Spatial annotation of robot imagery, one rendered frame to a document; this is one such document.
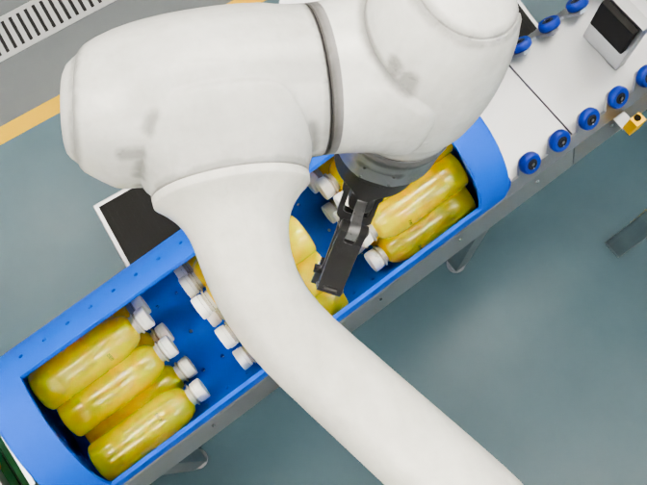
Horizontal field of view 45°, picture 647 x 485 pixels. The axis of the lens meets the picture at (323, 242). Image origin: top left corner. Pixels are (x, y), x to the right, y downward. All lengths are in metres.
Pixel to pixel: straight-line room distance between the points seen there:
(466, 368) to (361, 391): 1.95
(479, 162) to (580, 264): 1.31
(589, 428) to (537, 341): 0.29
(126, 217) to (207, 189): 1.96
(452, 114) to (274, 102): 0.12
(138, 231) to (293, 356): 1.95
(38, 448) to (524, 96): 1.10
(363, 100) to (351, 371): 0.17
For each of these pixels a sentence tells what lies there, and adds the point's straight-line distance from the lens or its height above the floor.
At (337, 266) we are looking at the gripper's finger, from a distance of 0.71.
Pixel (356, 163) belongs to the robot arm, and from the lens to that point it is 0.61.
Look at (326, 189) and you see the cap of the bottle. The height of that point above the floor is 1.13.
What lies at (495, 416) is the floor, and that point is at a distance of 2.41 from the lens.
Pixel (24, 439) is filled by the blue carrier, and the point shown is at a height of 1.23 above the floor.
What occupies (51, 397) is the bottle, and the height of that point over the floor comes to 1.14.
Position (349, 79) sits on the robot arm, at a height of 1.94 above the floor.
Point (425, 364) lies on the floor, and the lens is 2.40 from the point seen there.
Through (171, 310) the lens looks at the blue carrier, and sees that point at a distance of 1.45.
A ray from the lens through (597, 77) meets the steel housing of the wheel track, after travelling 1.69.
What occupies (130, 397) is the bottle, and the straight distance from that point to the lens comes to 1.35.
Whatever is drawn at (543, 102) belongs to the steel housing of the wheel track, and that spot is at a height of 0.92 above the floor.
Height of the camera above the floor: 2.37
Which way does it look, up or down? 75 degrees down
